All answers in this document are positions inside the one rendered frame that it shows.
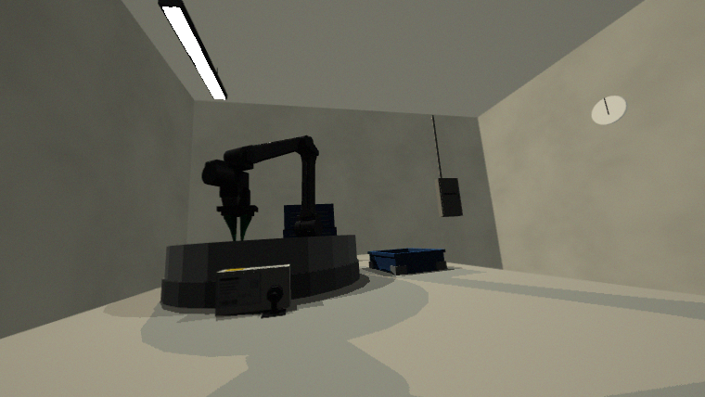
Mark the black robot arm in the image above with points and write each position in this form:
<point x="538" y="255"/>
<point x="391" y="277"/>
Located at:
<point x="234" y="184"/>

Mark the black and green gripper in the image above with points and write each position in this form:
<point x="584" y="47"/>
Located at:
<point x="231" y="213"/>

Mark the blue crate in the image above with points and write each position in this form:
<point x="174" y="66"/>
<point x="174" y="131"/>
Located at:
<point x="407" y="261"/>

